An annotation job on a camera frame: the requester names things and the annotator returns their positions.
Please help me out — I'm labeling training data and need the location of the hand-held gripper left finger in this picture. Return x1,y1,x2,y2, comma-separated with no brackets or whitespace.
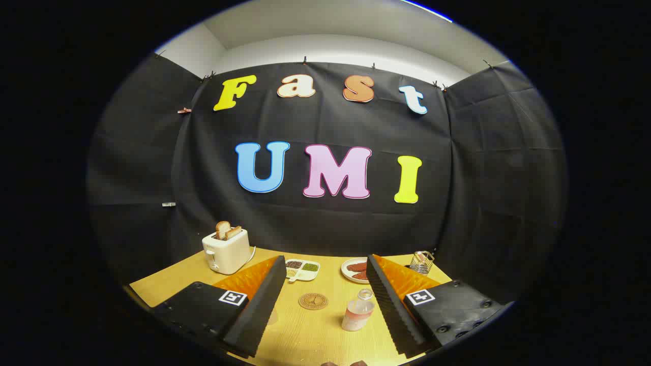
152,255,287,358

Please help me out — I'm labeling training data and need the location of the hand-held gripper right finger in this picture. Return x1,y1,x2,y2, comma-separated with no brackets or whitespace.
366,254,514,359

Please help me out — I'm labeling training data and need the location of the clear juice bottle pink label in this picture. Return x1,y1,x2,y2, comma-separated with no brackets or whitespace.
341,288,376,332

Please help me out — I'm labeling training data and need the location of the round wooden coaster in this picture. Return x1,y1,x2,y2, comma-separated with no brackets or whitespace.
298,292,329,311

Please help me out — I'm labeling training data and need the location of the white divided dish with grains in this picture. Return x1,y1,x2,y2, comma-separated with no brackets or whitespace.
285,259,321,283

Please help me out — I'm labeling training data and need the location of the white round plate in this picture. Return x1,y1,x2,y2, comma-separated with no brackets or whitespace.
340,257,371,284

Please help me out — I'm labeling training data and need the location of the wooden table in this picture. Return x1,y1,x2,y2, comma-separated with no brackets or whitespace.
130,248,453,366

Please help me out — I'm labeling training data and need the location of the white toaster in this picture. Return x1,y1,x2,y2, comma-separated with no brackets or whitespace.
202,229,251,275

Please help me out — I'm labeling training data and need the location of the metal wire holder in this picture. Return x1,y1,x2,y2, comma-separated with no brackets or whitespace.
409,251,435,275

